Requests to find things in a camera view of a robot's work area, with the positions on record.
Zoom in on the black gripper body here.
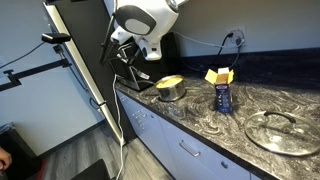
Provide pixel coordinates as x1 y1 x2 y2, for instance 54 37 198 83
117 42 141 66

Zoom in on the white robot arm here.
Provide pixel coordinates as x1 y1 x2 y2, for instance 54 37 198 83
110 0 188 61

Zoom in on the glass pot lid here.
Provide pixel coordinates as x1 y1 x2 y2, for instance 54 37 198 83
244 111 320 156

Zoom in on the person hand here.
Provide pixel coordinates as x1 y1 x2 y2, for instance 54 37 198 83
0 148 12 170

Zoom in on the black steel microwave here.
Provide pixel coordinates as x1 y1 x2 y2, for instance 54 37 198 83
109 31 183 92

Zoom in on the black robot stand panel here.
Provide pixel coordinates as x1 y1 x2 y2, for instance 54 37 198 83
43 0 136 143

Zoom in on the blue pasta box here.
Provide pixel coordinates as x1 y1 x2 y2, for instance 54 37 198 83
205 67 234 113

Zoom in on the white power cable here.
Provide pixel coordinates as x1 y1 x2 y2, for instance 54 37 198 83
112 73 126 180

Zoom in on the silver pot with black handle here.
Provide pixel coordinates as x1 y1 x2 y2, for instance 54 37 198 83
155 75 186 102

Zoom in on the black power cable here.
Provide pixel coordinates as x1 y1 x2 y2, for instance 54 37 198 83
181 32 243 73

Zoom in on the silver drawer handle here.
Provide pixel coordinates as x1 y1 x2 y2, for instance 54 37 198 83
179 140 200 157

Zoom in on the white wall outlet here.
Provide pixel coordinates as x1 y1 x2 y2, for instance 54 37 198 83
227 26 246 48

